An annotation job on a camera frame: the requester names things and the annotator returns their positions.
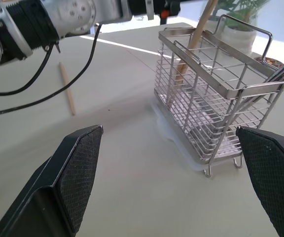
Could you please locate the black stand with orange clips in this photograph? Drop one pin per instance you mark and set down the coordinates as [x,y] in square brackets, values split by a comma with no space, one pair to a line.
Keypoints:
[166,11]

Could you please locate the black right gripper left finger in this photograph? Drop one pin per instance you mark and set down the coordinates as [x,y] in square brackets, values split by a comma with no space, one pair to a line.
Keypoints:
[58,187]

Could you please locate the wooden chopstick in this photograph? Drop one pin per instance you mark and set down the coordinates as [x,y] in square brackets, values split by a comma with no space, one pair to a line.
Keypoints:
[67,89]
[198,27]

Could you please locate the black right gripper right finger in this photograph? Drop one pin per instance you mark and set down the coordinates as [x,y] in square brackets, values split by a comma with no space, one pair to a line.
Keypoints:
[275,172]

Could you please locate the white plastic drip tray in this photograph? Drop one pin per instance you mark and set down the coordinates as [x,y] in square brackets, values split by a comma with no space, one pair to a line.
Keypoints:
[166,132]

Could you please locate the round dish with brown filling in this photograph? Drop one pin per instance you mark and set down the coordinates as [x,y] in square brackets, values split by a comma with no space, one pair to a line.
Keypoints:
[271,61]

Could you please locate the green plant in white pot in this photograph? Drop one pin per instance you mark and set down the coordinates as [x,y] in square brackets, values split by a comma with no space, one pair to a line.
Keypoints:
[239,39]

